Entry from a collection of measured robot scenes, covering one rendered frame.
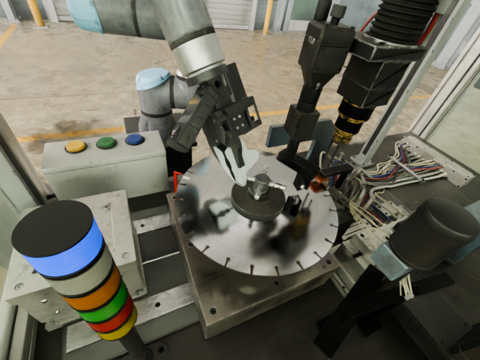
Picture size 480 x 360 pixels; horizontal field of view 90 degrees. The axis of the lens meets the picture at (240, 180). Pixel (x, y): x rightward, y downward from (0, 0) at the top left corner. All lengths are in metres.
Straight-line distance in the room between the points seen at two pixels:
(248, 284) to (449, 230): 0.33
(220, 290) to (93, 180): 0.43
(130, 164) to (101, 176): 0.08
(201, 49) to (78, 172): 0.45
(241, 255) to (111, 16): 0.45
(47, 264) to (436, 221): 0.36
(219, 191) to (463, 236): 0.37
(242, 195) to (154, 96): 0.56
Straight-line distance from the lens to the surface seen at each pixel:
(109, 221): 0.54
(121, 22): 0.52
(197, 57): 0.39
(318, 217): 0.50
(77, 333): 0.61
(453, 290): 0.88
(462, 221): 0.36
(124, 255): 0.48
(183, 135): 0.38
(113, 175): 0.71
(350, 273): 0.64
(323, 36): 0.39
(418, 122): 1.57
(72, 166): 0.69
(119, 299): 0.28
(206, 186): 0.50
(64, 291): 0.24
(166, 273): 0.61
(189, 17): 0.40
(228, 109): 0.40
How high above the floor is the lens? 1.30
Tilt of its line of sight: 43 degrees down
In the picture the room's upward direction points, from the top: 10 degrees clockwise
